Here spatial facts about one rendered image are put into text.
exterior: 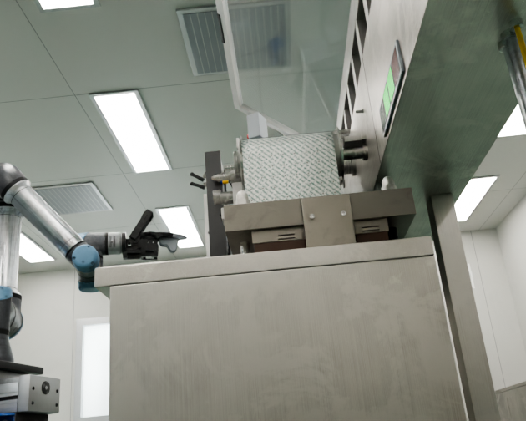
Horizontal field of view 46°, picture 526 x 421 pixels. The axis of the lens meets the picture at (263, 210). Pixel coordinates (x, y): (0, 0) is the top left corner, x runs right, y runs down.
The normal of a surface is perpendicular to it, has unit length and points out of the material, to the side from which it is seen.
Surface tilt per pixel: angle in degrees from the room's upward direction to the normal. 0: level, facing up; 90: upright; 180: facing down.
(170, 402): 90
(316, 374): 90
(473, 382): 90
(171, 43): 180
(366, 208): 90
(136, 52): 180
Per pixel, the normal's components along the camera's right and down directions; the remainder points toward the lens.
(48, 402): 0.96, -0.18
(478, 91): 0.08, 0.92
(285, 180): -0.05, -0.36
